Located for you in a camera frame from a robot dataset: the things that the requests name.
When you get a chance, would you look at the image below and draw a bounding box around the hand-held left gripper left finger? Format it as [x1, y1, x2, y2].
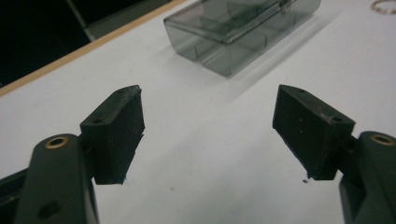
[79, 84, 146, 186]

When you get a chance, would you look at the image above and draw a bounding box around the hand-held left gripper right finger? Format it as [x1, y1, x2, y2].
[272, 84, 357, 181]

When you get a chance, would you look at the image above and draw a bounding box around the transparent grey compartment box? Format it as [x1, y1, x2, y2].
[163, 0, 322, 77]

